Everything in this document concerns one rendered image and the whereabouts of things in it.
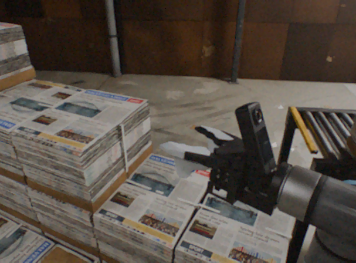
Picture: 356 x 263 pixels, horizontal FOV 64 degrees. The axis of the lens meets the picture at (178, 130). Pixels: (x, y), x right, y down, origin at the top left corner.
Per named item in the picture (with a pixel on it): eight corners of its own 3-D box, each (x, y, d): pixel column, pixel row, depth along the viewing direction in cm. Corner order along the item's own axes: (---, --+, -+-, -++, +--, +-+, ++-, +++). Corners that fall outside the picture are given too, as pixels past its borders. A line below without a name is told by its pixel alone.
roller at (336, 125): (357, 168, 120) (366, 160, 118) (322, 116, 160) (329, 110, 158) (366, 174, 121) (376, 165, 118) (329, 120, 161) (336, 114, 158)
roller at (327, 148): (326, 169, 122) (329, 159, 120) (299, 117, 162) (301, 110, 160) (338, 169, 122) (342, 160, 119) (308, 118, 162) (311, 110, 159)
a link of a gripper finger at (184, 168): (153, 177, 49) (207, 186, 48) (155, 147, 47) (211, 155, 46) (158, 168, 52) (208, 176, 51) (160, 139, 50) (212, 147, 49)
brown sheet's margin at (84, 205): (94, 214, 89) (91, 204, 87) (27, 187, 99) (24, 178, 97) (153, 151, 118) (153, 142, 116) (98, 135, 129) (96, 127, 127)
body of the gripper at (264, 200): (202, 191, 50) (268, 223, 44) (207, 147, 46) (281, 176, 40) (222, 174, 56) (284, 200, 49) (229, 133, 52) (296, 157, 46)
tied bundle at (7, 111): (27, 188, 100) (7, 131, 88) (-27, 166, 111) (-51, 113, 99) (97, 136, 130) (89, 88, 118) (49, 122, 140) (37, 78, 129)
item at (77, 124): (82, 154, 78) (81, 151, 78) (10, 131, 89) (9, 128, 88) (149, 103, 107) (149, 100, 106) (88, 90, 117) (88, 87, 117)
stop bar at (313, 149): (309, 154, 123) (310, 150, 122) (288, 109, 160) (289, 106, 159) (317, 154, 123) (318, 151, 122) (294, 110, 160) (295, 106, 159)
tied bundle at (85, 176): (94, 216, 89) (81, 156, 77) (27, 189, 100) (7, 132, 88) (153, 152, 118) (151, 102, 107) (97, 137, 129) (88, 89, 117)
